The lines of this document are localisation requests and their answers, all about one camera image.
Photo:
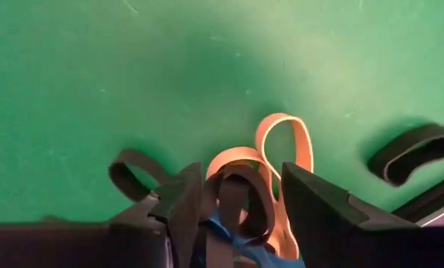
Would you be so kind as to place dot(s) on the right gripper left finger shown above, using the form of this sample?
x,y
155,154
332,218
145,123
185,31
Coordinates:
x,y
169,223

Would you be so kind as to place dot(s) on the silver bracket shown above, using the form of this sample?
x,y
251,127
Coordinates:
x,y
441,216

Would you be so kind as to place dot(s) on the wide black rubber band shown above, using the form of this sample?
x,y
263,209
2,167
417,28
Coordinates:
x,y
262,201

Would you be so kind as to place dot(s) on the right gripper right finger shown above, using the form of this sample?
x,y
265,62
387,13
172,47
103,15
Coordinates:
x,y
318,216

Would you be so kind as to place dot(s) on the wide blue rubber band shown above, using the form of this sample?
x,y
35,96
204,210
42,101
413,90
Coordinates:
x,y
259,255

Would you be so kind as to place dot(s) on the tan rubber band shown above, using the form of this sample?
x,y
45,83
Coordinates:
x,y
304,145

